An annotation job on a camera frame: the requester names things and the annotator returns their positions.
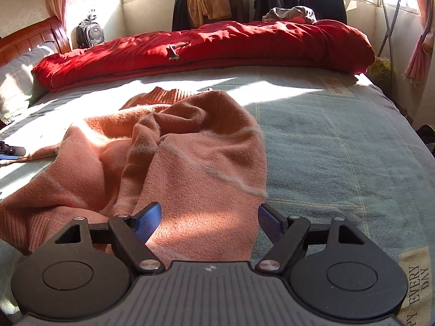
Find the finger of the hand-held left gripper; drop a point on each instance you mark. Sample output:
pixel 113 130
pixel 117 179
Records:
pixel 13 150

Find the metal drying rack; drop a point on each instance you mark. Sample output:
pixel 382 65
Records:
pixel 387 30

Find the yellow green bundle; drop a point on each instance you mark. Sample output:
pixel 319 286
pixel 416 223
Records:
pixel 380 73

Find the metal clamp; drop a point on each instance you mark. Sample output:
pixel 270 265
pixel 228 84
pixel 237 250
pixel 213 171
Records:
pixel 174 52

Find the grey backpack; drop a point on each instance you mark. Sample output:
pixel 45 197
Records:
pixel 89 32

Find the beige crumpled garment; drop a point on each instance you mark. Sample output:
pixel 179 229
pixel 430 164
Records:
pixel 289 13

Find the black hanging garment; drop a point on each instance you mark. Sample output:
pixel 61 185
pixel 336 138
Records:
pixel 180 13

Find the grey green pillow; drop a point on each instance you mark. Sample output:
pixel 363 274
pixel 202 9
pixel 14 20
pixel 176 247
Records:
pixel 17 74

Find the wooden headboard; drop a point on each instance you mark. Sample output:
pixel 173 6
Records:
pixel 40 34

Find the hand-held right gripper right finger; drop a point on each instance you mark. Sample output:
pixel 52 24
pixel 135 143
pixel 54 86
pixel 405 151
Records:
pixel 268 220

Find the pink fringed curtain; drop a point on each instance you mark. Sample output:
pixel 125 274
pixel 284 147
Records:
pixel 419 54

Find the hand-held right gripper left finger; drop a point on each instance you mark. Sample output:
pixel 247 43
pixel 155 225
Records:
pixel 149 221

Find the red quilt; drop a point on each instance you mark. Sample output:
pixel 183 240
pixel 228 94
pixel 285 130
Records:
pixel 238 44

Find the salmon knit sweater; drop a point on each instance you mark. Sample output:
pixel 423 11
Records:
pixel 190 163

